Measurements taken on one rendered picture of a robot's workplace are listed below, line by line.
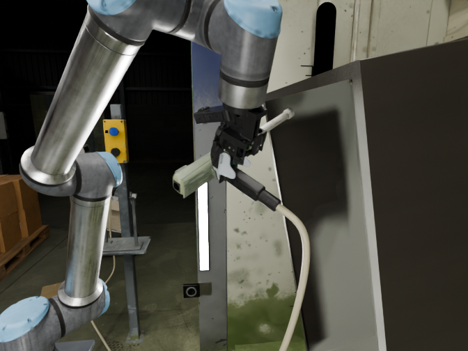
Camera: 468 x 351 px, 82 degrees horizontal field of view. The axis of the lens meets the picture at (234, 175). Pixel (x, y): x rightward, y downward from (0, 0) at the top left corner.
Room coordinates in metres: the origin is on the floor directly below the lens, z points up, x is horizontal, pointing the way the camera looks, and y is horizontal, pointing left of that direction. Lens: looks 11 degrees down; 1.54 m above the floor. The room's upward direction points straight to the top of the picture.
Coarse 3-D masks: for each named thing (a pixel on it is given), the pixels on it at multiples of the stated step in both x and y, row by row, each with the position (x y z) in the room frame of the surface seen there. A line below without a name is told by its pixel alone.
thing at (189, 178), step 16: (288, 112) 0.88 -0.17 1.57; (272, 128) 0.83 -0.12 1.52; (208, 160) 0.63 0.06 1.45; (176, 176) 0.57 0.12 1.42; (192, 176) 0.58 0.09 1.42; (208, 176) 0.62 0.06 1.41; (224, 176) 0.63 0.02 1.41; (240, 176) 0.61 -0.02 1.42; (192, 192) 0.59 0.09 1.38; (256, 192) 0.58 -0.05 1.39; (272, 208) 0.56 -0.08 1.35
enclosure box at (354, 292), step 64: (384, 64) 0.45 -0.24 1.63; (448, 64) 0.47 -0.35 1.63; (320, 128) 1.07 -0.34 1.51; (384, 128) 0.45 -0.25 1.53; (448, 128) 0.47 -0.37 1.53; (320, 192) 1.07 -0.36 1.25; (384, 192) 0.45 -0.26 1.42; (448, 192) 0.47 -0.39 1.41; (320, 256) 1.08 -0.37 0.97; (384, 256) 0.46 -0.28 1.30; (448, 256) 0.48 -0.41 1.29; (320, 320) 1.08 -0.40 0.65; (384, 320) 0.46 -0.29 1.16; (448, 320) 0.48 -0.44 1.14
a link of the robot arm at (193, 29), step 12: (192, 0) 0.46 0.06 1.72; (204, 0) 0.48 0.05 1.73; (216, 0) 0.48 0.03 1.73; (192, 12) 0.47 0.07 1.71; (204, 12) 0.48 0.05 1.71; (192, 24) 0.48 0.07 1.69; (204, 24) 0.48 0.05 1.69; (180, 36) 0.51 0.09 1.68; (192, 36) 0.51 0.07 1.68; (204, 36) 0.49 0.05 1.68
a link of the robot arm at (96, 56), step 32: (96, 0) 0.39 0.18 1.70; (128, 0) 0.39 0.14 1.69; (160, 0) 0.42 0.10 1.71; (96, 32) 0.43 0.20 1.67; (128, 32) 0.43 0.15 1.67; (96, 64) 0.46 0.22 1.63; (128, 64) 0.49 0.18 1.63; (64, 96) 0.50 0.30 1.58; (96, 96) 0.50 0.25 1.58; (64, 128) 0.54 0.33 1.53; (32, 160) 0.62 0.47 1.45; (64, 160) 0.61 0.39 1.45; (64, 192) 0.70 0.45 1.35
